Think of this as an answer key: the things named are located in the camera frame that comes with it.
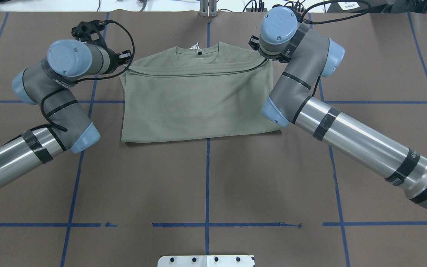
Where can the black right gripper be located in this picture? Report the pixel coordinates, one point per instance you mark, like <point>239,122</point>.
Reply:
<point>282,57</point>

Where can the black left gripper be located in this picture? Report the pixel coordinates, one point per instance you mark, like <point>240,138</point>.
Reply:
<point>113,61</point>

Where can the olive green long-sleeve shirt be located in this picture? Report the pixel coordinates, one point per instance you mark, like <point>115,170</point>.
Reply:
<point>180,94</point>

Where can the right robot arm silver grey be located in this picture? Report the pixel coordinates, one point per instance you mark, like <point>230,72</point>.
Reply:
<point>309,56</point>

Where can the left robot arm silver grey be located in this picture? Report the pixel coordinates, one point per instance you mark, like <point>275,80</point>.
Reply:
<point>48,85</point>

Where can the black box with white label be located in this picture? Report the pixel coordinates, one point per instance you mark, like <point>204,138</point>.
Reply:
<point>376,6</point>

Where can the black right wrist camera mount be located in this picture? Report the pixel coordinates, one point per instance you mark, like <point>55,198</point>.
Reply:
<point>254,43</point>

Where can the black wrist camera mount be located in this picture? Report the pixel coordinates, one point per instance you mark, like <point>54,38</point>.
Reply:
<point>89,32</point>
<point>254,43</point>

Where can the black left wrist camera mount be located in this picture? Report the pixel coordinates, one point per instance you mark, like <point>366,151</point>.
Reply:
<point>89,32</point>

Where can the aluminium frame post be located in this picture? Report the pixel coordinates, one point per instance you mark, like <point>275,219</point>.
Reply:
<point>208,8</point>

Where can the white camera mast with base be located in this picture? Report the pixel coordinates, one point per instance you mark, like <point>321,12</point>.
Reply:
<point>207,261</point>

